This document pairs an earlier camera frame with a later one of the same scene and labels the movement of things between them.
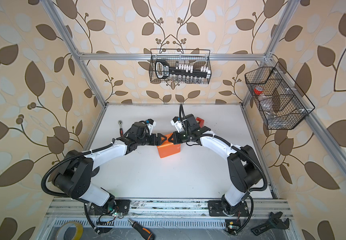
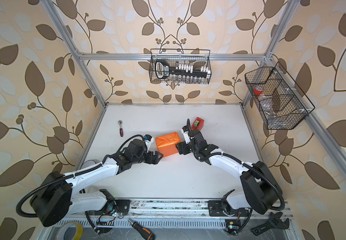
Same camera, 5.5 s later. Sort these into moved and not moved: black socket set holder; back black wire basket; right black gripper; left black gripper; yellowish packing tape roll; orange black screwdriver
Moved: left black gripper; right black gripper
Not moved: yellowish packing tape roll; back black wire basket; orange black screwdriver; black socket set holder
